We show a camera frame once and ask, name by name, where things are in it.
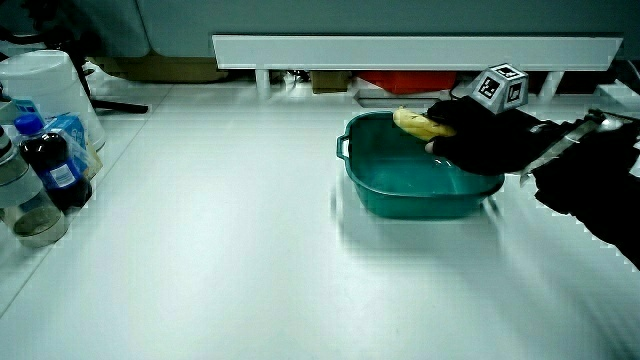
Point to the person's right hand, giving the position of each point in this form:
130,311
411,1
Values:
480,140

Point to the yellow banana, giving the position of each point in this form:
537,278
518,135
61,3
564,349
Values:
419,125

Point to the green plastic basin plate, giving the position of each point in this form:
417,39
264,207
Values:
400,185

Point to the red box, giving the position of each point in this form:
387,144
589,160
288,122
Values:
407,81

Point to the white low shelf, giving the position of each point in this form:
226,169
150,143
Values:
410,52

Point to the small cardboard box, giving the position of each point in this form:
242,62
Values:
330,81

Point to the flat brown cardboard box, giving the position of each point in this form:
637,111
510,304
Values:
160,70

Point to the blue carton box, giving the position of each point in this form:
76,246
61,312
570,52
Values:
72,129

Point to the dark soda bottle blue cap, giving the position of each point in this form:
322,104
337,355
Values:
52,167

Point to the white plastic bucket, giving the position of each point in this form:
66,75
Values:
47,82

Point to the small blue packet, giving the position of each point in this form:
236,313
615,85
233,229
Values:
26,106

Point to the clear glass jar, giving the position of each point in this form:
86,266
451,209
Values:
27,210

